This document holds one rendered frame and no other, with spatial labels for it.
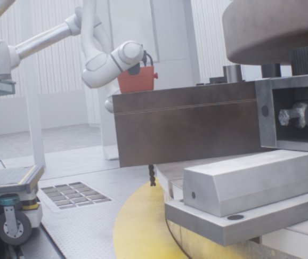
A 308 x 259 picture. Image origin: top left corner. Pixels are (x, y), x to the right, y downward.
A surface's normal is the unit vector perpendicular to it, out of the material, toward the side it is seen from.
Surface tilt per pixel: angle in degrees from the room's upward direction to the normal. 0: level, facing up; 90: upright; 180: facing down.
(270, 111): 90
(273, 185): 72
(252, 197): 90
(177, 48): 90
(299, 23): 90
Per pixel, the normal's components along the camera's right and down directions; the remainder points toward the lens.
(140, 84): 0.01, 0.20
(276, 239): -0.90, 0.13
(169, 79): 0.38, 0.04
